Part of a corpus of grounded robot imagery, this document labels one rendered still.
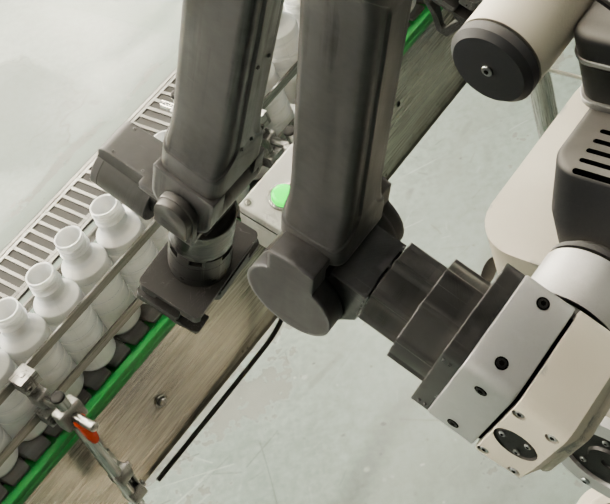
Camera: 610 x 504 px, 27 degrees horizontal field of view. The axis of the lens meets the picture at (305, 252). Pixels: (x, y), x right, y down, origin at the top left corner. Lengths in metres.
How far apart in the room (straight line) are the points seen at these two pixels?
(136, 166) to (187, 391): 0.71
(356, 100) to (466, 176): 2.31
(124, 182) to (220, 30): 0.30
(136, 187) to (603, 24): 0.39
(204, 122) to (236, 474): 1.86
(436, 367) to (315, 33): 0.28
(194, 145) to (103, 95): 2.82
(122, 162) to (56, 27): 3.06
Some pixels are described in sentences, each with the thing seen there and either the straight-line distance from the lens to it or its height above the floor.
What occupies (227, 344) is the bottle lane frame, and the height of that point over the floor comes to 0.87.
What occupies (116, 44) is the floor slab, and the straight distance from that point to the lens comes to 3.89.
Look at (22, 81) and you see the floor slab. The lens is 3.94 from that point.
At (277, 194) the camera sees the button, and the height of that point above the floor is 1.12.
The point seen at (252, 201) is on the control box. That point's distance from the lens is 1.52.
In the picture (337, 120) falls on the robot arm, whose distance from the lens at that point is 0.77.
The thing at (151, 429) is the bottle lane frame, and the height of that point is 0.88.
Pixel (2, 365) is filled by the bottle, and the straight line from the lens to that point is 1.50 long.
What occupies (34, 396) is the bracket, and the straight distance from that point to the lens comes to 1.50.
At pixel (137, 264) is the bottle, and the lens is 1.58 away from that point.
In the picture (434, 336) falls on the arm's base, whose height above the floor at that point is 1.45.
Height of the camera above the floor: 2.15
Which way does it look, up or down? 46 degrees down
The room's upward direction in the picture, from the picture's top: 24 degrees counter-clockwise
